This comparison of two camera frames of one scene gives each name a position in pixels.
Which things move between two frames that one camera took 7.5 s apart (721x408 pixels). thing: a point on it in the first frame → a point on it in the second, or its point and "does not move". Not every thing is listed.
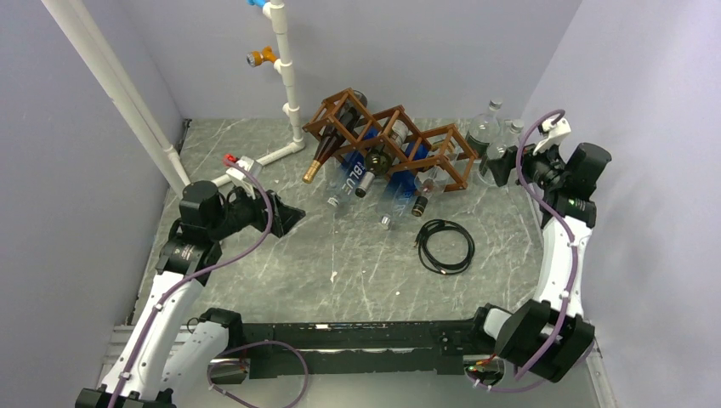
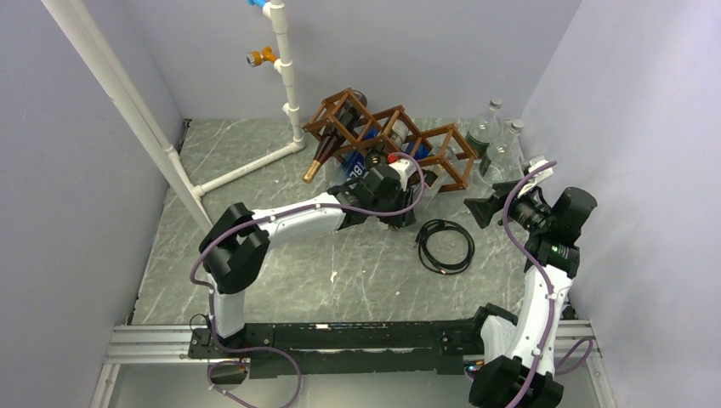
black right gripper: (528, 159) → (484, 208)
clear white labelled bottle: (498, 162) does not move
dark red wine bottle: (340, 124) does not move
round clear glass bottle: (484, 130) does not move
